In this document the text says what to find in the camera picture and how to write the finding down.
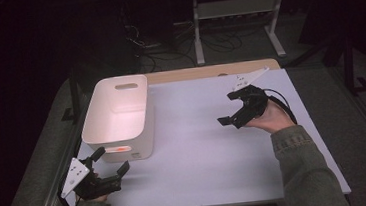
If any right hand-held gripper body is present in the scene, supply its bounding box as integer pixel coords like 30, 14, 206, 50
223, 66, 275, 131

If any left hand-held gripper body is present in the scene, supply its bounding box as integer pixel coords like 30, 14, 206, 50
56, 153, 124, 204

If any white plastic bin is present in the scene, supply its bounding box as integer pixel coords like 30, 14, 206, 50
76, 73, 160, 166

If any person's left hand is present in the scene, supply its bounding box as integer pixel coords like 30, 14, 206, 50
72, 169, 109, 206

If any person's right hand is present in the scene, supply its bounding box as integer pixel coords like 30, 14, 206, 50
245, 96, 297, 137

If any wooden table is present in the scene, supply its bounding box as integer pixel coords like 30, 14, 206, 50
143, 57, 283, 86

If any white table board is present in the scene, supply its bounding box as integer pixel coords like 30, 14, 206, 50
48, 63, 353, 206

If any black stand leg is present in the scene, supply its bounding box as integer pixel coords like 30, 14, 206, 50
339, 33, 366, 99
56, 67, 84, 127

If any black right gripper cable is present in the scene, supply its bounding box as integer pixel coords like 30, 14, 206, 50
262, 85, 298, 128

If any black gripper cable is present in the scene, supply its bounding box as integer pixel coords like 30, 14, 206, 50
55, 172, 78, 206
262, 85, 298, 128

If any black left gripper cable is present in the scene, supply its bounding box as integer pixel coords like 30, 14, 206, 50
55, 172, 78, 206

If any white metal desk frame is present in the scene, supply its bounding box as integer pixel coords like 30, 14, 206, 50
177, 0, 293, 68

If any tangle of floor cables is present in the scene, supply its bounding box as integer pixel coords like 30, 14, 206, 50
123, 10, 269, 76

